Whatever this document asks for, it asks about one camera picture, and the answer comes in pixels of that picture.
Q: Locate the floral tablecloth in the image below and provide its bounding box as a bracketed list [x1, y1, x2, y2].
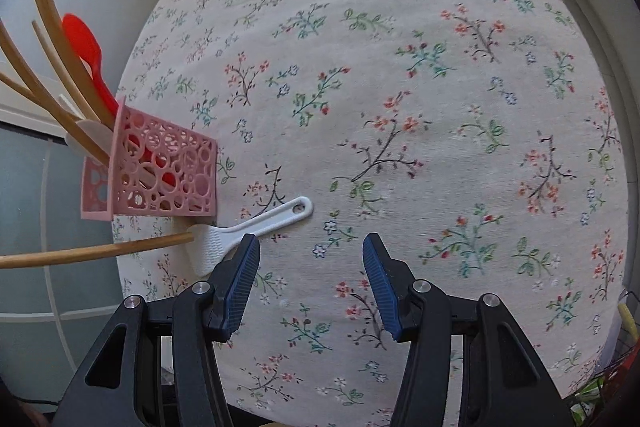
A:
[118, 0, 628, 426]

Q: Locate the white plastic rice paddle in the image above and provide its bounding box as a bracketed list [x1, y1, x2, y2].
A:
[186, 196, 314, 277]

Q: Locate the red plastic spoon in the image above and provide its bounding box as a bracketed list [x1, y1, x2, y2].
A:
[62, 13, 118, 118]

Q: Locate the pink perforated utensil holder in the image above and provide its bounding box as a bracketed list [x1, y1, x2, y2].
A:
[80, 103, 218, 221]

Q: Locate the wire basket with packages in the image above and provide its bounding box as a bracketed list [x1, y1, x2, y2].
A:
[567, 291, 639, 426]

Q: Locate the wooden chopstick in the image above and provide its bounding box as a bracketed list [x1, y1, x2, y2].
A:
[1, 232, 194, 269]
[1, 25, 110, 167]
[1, 72, 54, 122]
[32, 20, 98, 120]
[35, 0, 115, 129]

